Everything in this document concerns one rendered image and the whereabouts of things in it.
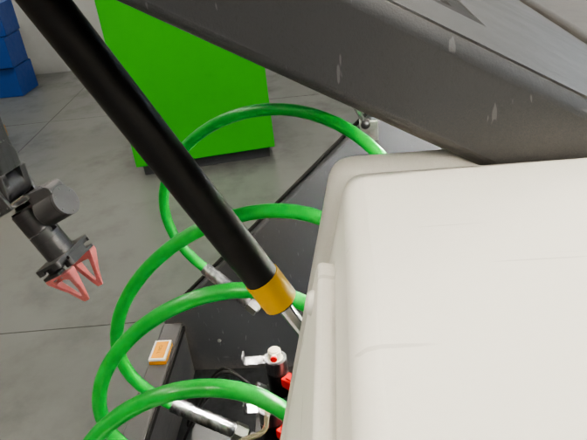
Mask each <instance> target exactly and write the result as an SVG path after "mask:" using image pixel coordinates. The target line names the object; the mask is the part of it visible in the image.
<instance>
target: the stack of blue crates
mask: <svg viewBox="0 0 587 440"><path fill-rule="evenodd" d="M19 28H20V27H19V24H18V21H17V16H16V13H15V11H14V8H13V4H12V1H11V0H0V99H1V98H11V97H20V96H24V95H26V94H27V93H28V92H29V91H31V90H32V89H33V88H35V87H36V86H38V81H37V78H36V75H35V72H34V70H33V67H32V63H31V59H30V58H28V56H27V53H26V50H25V48H24V43H23V39H22V37H21V34H20V31H19V30H18V29H19Z"/></svg>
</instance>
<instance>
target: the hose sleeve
mask: <svg viewBox="0 0 587 440"><path fill-rule="evenodd" d="M201 274H203V275H204V276H205V277H206V278H207V279H208V280H210V281H211V282H212V283H214V284H215V285H218V284H225V283H232V281H231V280H230V279H228V278H227V277H226V276H225V275H224V274H223V273H221V271H219V270H217V268H215V267H213V266H212V265H211V264H207V265H206V266H205V267H204V268H203V269H202V270H201ZM235 300H236V301H237V302H238V303H239V304H240V305H242V306H243V307H247V305H248V304H249V303H250V301H251V300H252V299H235Z"/></svg>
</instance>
